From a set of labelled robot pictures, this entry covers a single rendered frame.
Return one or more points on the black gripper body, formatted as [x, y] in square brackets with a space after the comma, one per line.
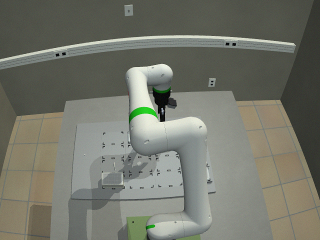
[161, 103]

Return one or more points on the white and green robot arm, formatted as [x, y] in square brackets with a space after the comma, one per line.
[186, 136]

